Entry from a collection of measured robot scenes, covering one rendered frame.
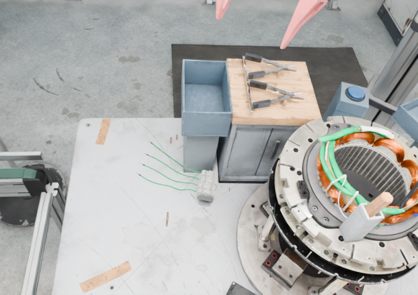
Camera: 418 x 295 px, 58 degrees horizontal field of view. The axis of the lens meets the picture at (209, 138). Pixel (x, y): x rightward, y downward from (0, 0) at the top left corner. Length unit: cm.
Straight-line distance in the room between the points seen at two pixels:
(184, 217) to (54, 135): 132
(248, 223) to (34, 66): 191
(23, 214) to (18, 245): 14
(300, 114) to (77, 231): 60
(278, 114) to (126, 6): 227
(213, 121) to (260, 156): 19
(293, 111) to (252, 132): 11
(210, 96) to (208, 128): 13
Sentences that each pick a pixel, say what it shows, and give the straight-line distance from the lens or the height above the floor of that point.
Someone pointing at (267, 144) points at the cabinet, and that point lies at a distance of 93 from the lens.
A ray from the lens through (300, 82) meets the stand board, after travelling 94.
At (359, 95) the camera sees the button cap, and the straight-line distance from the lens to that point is 100.
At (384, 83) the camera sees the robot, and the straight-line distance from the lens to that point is 118.
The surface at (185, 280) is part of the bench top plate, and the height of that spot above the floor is 78.
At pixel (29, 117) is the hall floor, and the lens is 230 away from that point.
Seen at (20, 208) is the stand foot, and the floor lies 2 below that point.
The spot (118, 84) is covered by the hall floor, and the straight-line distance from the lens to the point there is 238.
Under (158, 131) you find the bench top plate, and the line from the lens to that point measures 114.
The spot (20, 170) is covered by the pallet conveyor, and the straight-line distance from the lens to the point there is 115.
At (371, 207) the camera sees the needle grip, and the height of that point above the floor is 120.
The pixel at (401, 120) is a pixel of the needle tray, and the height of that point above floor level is 104.
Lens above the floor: 168
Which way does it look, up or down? 53 degrees down
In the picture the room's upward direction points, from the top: 9 degrees clockwise
